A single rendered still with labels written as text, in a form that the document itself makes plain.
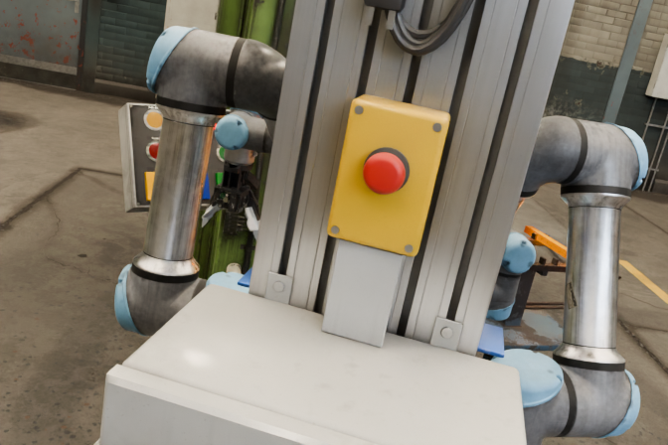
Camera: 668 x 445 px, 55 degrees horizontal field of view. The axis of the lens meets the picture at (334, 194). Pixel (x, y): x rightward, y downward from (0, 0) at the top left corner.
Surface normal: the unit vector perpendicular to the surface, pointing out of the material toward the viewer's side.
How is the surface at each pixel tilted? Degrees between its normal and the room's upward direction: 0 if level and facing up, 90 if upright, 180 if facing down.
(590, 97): 90
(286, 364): 0
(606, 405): 67
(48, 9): 90
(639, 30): 90
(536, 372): 7
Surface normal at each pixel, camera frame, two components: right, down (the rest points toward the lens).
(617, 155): 0.29, -0.07
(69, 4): 0.04, 0.29
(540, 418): 0.26, 0.28
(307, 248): -0.22, 0.24
